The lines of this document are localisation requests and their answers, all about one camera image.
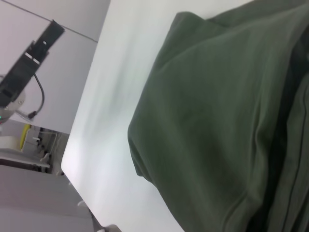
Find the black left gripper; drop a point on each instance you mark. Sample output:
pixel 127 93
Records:
pixel 17 77

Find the dark green shirt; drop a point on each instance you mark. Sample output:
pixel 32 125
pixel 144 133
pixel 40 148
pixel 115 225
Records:
pixel 217 120

